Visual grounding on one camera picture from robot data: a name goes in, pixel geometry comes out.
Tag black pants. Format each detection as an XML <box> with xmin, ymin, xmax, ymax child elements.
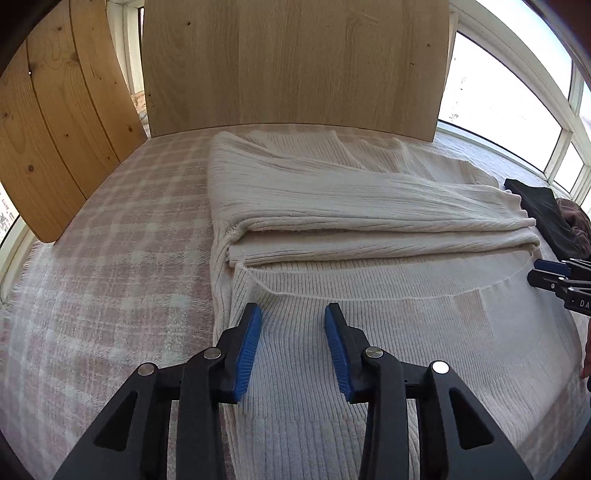
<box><xmin>504</xmin><ymin>179</ymin><xmax>590</xmax><ymax>260</ymax></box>

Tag dark brown garment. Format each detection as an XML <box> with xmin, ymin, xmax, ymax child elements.
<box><xmin>557</xmin><ymin>198</ymin><xmax>591</xmax><ymax>249</ymax></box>

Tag cream knit garment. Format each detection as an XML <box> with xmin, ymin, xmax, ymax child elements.
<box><xmin>207</xmin><ymin>131</ymin><xmax>589</xmax><ymax>479</ymax></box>

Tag person's right hand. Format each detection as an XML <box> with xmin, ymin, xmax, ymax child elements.
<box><xmin>580</xmin><ymin>321</ymin><xmax>591</xmax><ymax>379</ymax></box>

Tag pink plaid table cloth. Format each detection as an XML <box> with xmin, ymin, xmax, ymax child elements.
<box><xmin>1</xmin><ymin>126</ymin><xmax>488</xmax><ymax>479</ymax></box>

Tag large light wooden board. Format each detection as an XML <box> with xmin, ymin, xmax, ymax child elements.
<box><xmin>142</xmin><ymin>0</ymin><xmax>450</xmax><ymax>141</ymax></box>

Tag knotty pine plank board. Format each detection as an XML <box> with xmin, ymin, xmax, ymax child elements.
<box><xmin>1</xmin><ymin>1</ymin><xmax>146</xmax><ymax>243</ymax></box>

